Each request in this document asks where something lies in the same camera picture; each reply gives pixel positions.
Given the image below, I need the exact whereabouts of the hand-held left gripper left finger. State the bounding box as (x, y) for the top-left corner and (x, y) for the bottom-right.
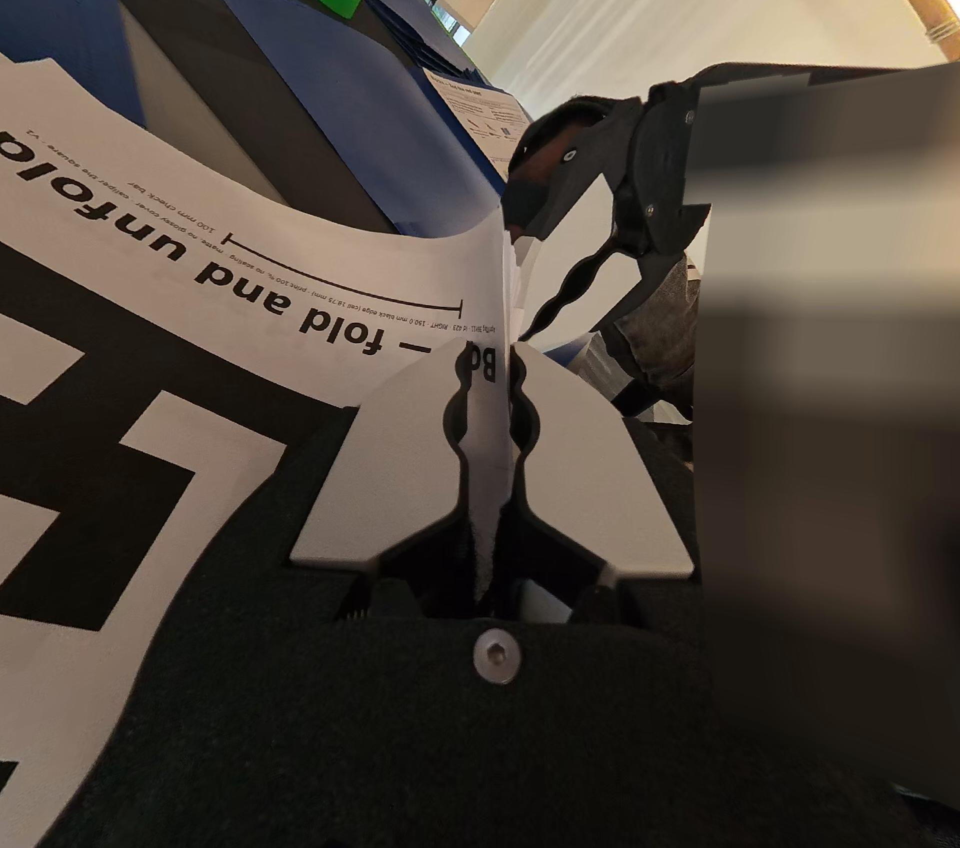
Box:
(288, 338), (471, 571)

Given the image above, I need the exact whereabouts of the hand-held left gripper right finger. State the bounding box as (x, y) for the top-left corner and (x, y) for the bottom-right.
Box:
(510, 340), (699, 579)

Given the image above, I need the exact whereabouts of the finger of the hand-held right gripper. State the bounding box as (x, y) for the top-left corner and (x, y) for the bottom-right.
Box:
(516, 176), (666, 343)

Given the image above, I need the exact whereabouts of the white printed paper sheet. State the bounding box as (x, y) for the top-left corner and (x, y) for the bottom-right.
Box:
(0, 54), (520, 848)

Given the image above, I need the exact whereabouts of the person's right hand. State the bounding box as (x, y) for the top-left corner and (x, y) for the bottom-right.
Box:
(521, 146), (571, 187)

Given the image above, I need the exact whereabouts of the white instruction sheet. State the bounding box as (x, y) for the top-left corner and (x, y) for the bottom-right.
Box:
(421, 66), (531, 168)

